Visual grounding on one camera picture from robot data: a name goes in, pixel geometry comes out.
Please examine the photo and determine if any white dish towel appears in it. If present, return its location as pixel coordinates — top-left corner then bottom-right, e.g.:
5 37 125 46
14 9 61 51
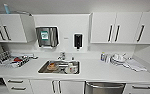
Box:
122 59 148 73

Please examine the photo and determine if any blue dish soap bottle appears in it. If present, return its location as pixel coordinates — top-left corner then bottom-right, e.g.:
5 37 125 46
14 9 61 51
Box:
100 52 107 63

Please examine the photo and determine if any steel sink basin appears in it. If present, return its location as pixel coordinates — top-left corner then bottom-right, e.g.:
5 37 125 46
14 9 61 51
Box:
37 59 81 76

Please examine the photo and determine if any white wall cabinet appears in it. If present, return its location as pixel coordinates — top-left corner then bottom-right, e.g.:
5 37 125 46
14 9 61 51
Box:
0 13 35 44
90 12 150 45

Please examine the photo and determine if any small white cup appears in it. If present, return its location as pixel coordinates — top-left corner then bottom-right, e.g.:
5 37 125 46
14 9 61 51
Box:
105 54 111 64

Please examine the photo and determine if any chrome faucet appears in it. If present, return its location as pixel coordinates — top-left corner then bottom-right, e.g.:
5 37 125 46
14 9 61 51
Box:
57 51 67 61

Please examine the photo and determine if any white base cabinet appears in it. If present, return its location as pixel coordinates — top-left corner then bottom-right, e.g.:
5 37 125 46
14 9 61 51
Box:
0 77 150 94

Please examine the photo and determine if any blue spray bottle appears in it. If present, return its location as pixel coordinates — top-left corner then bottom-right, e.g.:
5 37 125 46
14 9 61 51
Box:
3 3 11 15

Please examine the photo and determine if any stack of white plates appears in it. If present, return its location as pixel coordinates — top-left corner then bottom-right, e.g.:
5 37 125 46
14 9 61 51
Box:
110 53 127 66

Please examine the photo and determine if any white mug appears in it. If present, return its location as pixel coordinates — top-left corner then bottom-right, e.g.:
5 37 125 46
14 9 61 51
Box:
64 62 77 74

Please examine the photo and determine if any black soap dispenser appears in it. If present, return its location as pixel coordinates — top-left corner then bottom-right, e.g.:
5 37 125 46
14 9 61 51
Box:
73 32 84 51

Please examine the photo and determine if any brown bowl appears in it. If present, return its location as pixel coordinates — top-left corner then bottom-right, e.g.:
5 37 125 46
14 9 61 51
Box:
46 62 59 72

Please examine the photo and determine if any stainless steel dishwasher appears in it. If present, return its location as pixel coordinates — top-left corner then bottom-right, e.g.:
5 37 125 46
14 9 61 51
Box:
84 81 126 94

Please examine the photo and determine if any steel paper towel dispenser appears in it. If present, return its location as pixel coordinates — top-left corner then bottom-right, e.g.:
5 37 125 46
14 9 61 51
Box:
35 26 60 49

